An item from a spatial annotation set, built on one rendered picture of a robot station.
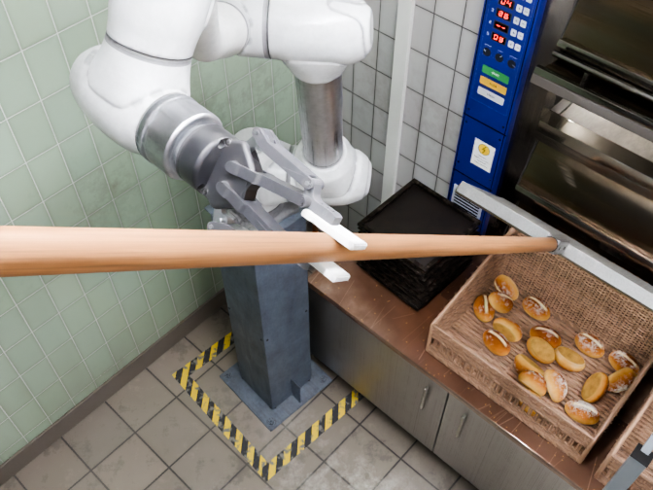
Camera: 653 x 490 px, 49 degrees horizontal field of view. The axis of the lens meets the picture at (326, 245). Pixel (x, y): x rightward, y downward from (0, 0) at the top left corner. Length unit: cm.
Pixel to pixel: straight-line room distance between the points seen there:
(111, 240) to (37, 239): 6
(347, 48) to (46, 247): 99
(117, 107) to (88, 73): 6
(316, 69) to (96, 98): 61
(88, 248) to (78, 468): 242
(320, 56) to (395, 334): 117
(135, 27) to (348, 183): 110
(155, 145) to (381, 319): 161
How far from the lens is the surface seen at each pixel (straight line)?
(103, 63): 88
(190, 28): 85
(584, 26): 195
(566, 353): 231
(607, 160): 211
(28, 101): 199
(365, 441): 277
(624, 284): 165
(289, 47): 137
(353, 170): 185
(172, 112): 83
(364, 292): 240
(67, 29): 196
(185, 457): 279
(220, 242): 57
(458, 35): 219
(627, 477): 193
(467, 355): 215
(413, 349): 229
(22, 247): 45
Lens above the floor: 252
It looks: 50 degrees down
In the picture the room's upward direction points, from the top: straight up
